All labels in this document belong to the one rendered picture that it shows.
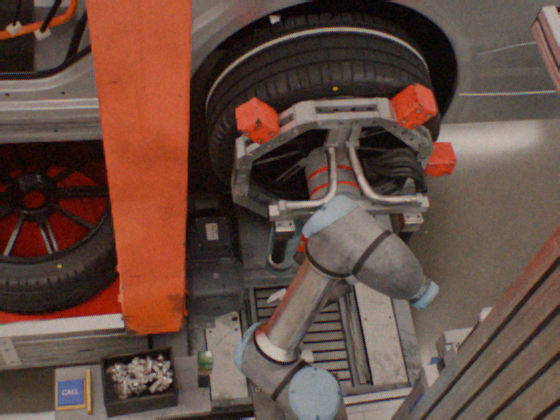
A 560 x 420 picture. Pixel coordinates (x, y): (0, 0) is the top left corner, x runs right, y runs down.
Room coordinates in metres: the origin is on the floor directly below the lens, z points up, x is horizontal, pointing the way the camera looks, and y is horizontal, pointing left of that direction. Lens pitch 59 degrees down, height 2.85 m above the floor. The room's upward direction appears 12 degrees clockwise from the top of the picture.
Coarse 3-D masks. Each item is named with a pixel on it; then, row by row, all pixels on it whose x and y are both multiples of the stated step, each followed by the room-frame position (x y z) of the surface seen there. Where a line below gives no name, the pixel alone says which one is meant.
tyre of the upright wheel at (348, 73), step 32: (256, 32) 1.56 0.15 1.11; (288, 32) 1.55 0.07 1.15; (320, 32) 1.55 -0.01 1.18; (352, 32) 1.57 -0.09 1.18; (384, 32) 1.62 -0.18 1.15; (224, 64) 1.51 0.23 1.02; (256, 64) 1.46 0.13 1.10; (288, 64) 1.45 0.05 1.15; (320, 64) 1.45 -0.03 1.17; (352, 64) 1.47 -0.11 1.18; (384, 64) 1.51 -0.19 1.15; (416, 64) 1.59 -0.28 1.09; (224, 96) 1.42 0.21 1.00; (256, 96) 1.37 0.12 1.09; (288, 96) 1.38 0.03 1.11; (320, 96) 1.40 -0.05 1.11; (384, 96) 1.46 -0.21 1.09; (224, 128) 1.33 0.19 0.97; (224, 160) 1.33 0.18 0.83
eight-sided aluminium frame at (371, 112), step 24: (288, 120) 1.34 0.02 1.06; (312, 120) 1.31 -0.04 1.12; (336, 120) 1.33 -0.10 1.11; (360, 120) 1.35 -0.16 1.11; (384, 120) 1.37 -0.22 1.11; (240, 144) 1.30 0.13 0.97; (264, 144) 1.28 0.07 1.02; (408, 144) 1.40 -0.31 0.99; (432, 144) 1.43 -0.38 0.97; (240, 168) 1.26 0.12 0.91; (240, 192) 1.27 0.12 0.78; (264, 192) 1.34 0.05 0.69; (384, 192) 1.42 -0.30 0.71; (408, 192) 1.41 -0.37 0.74
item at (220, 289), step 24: (192, 216) 1.39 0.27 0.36; (216, 216) 1.40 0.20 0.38; (192, 240) 1.31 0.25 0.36; (216, 240) 1.29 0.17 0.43; (192, 264) 1.20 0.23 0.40; (216, 264) 1.22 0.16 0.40; (240, 264) 1.24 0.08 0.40; (192, 288) 1.12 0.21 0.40; (216, 288) 1.13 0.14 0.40; (240, 288) 1.15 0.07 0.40; (192, 312) 1.10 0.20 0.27; (216, 312) 1.11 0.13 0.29
